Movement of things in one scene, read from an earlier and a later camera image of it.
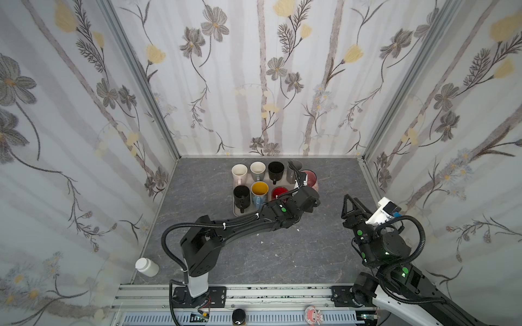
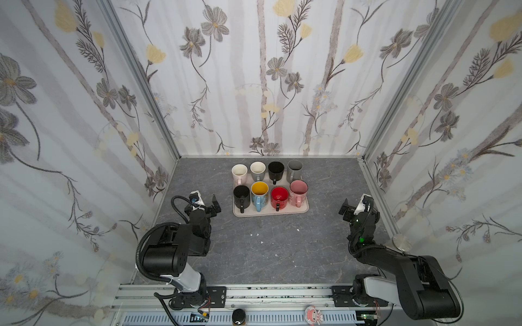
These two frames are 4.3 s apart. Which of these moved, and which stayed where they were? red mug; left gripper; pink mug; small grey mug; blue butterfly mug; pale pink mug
Moved: left gripper; pink mug
Stayed: red mug; small grey mug; blue butterfly mug; pale pink mug
